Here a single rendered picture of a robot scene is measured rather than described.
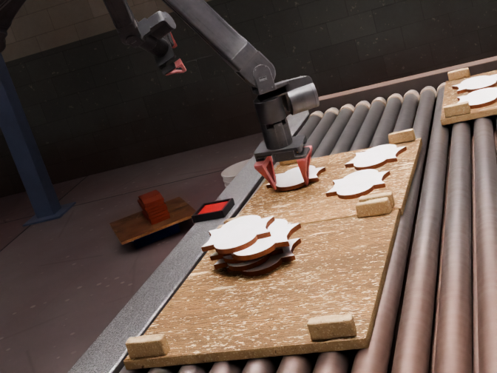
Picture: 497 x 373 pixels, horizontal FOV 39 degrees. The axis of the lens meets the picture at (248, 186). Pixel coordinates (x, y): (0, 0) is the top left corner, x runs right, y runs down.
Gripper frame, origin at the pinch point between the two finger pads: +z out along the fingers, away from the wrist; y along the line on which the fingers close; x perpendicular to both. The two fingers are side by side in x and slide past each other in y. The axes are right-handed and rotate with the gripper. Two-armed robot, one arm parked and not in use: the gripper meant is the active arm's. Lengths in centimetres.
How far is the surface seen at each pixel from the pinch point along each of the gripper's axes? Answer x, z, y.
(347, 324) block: -62, -8, 24
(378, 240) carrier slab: -33.8, -3.2, 23.8
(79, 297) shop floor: 148, 118, -190
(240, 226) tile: -32.6, -7.8, 0.9
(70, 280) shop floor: 174, 122, -213
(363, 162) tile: 6.0, 0.2, 15.0
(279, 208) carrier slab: -11.3, 0.1, 0.3
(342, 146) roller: 31.1, 6.0, 4.6
